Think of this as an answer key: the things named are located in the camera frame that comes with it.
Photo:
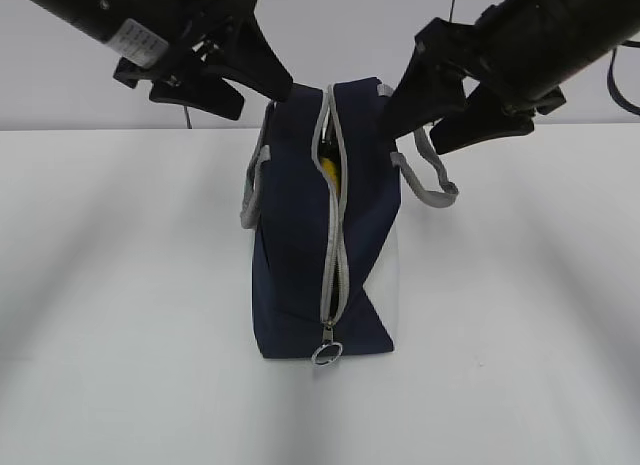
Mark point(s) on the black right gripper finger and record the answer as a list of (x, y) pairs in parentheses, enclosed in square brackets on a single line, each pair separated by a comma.
[(426, 92), (484, 119)]

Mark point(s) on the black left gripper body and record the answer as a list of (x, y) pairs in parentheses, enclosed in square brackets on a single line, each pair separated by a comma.
[(208, 46)]

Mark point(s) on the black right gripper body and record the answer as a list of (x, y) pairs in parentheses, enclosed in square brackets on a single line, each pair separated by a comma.
[(450, 52)]

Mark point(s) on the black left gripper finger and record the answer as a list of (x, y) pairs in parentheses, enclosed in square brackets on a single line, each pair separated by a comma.
[(208, 92), (243, 55)]

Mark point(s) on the yellow banana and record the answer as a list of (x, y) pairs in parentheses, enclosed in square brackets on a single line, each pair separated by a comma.
[(332, 167)]

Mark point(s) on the navy and white lunch bag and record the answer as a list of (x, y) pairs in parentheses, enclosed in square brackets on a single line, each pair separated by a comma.
[(325, 268)]

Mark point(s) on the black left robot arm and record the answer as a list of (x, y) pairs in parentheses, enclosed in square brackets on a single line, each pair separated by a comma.
[(141, 29)]

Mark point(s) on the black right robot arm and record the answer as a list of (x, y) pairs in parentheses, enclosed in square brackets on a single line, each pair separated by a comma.
[(539, 44)]

